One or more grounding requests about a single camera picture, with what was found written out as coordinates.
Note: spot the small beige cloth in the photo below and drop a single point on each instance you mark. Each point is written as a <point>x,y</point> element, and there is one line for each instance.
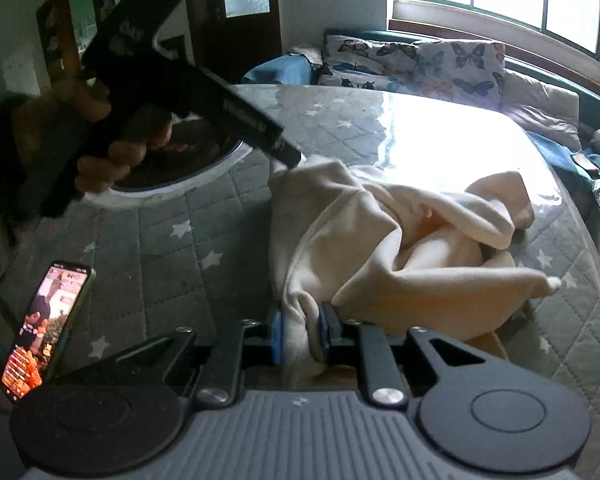
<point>305,55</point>

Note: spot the dark wooden door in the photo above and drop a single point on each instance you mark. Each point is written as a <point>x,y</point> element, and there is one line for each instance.
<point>240,30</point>

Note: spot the butterfly print pillow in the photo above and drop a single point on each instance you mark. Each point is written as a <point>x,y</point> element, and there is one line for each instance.
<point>460,70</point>
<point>595,105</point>
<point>365,62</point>

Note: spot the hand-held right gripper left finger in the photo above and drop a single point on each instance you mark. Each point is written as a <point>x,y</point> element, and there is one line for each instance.
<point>275,331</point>

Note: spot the blue cloth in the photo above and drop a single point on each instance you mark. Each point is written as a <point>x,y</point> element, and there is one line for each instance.
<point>275,67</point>

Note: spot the smartphone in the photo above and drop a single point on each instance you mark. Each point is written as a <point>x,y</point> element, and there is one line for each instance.
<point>45,330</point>

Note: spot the round dark table hot plate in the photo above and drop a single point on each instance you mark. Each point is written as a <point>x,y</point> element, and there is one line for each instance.
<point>200,165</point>

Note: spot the person's left hand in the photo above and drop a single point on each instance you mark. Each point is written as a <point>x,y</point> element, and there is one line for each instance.
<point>100,172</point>

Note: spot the dark wooden cabinet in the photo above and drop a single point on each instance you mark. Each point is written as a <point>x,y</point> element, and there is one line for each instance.
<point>65,25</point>

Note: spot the beige pillow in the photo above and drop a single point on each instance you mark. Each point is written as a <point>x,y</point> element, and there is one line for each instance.
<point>540,105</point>

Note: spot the grey star quilted table cover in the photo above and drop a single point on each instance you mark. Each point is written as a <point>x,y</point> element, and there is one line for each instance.
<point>160,260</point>

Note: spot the cream garment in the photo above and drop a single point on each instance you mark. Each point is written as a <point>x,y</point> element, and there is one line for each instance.
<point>360,240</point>

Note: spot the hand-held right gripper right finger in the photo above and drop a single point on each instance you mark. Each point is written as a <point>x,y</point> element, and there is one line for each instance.
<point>323,332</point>

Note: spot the white fridge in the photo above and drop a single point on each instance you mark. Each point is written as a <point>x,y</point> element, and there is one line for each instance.
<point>20,70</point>

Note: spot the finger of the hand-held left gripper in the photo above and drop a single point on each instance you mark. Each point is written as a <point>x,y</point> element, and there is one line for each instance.
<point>275,137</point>

